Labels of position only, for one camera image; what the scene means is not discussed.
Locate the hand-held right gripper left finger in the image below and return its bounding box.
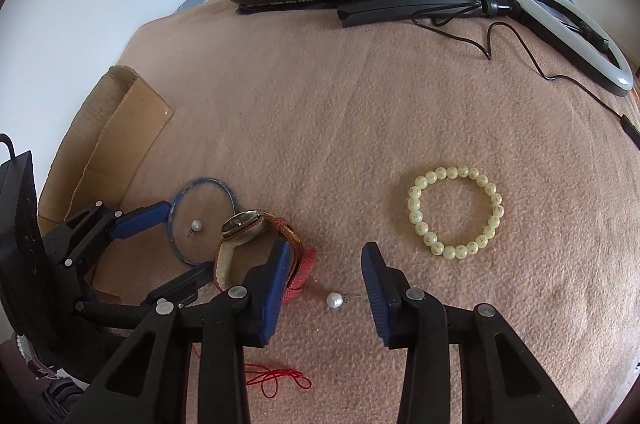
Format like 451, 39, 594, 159
60, 240, 293, 424

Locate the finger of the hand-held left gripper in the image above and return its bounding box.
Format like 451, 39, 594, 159
44, 200, 172, 266
74, 261, 217, 321

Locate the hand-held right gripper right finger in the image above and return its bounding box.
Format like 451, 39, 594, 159
361, 241, 591, 424

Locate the blue bangle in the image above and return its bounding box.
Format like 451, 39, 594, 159
169, 176, 236, 266

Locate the red strap wristwatch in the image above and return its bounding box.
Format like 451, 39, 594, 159
214, 209, 319, 305

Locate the red string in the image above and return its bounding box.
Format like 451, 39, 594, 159
193, 343, 313, 400

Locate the cardboard box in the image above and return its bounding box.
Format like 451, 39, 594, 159
36, 65, 175, 305

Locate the pale green bead bracelet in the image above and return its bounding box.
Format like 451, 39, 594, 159
407, 165, 505, 260

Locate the white lace cloth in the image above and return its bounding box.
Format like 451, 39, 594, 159
14, 333, 66, 380

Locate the dark striped cloth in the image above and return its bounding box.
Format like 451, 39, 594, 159
42, 376, 87, 417

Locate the black folded tripod stand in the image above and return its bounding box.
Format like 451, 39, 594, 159
336, 0, 516, 30

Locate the black ring light cable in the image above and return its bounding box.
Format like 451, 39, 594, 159
411, 6, 640, 140

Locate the white ring light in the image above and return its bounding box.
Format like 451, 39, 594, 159
502, 0, 635, 97

